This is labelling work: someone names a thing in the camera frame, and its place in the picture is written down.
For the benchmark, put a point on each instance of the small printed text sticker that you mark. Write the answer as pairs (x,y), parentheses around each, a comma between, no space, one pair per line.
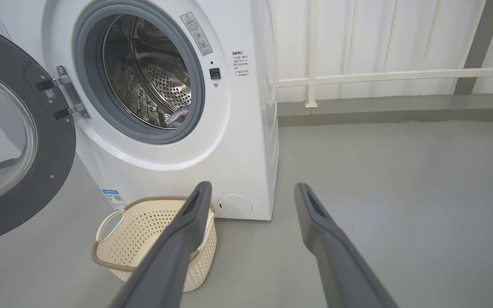
(240,64)

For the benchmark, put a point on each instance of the black door lock slot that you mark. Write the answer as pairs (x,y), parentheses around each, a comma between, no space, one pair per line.
(215,73)

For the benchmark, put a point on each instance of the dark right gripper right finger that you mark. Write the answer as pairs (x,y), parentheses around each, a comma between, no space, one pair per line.
(340,273)

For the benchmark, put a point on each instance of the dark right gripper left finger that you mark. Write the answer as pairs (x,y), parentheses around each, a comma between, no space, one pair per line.
(165,269)

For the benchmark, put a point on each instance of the metal door hinge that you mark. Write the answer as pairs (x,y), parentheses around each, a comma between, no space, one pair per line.
(69,92)

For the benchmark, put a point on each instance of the cream perforated laundry basket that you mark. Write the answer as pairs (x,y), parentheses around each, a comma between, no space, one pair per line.
(144,231)

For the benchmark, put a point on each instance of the grey rubber door gasket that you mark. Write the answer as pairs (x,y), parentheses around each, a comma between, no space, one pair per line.
(88,64)

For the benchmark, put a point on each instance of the round white drain filter cover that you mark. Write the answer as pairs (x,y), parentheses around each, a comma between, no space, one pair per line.
(235,205)

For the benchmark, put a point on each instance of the grey warning label sticker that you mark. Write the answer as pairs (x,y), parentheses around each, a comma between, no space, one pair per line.
(196,33)

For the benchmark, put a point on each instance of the blue printed children's garment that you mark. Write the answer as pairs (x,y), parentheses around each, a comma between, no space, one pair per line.
(179,117)

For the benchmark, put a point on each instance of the perforated steel washing machine drum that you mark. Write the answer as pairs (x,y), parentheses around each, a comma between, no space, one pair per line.
(144,68)

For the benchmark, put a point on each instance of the white metal railing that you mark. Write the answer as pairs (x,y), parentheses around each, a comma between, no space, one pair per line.
(313,51)

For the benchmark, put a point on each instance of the white front-load washing machine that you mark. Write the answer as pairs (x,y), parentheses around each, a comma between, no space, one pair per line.
(238,141)

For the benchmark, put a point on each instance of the black round glass washer door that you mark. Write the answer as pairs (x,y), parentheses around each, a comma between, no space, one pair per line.
(56,158)

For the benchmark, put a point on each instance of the blue energy label sticker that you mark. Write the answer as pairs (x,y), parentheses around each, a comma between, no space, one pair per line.
(114,199)

